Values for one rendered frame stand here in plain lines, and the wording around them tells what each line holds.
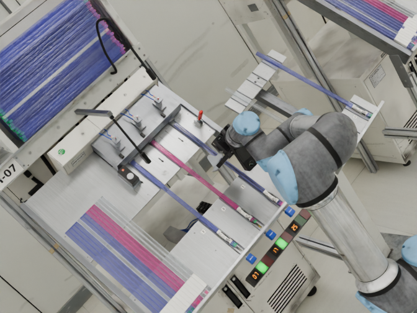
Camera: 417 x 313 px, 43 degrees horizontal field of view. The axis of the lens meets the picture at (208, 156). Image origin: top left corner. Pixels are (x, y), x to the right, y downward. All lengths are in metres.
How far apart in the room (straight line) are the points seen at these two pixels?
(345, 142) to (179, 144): 0.90
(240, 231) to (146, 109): 0.57
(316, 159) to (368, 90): 1.46
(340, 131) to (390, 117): 1.54
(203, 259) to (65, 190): 0.55
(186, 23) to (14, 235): 1.85
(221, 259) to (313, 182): 0.70
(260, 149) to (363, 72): 1.12
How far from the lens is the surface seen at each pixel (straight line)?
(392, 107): 2.77
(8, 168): 1.95
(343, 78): 2.66
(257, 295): 2.34
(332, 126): 1.23
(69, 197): 1.96
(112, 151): 1.93
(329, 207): 1.26
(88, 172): 1.98
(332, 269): 2.65
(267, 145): 1.60
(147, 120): 1.98
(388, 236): 2.64
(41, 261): 3.64
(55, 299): 3.74
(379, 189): 2.91
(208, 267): 1.82
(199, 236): 1.85
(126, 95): 2.02
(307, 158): 1.20
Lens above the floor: 1.79
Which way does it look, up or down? 25 degrees down
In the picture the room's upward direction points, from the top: 37 degrees counter-clockwise
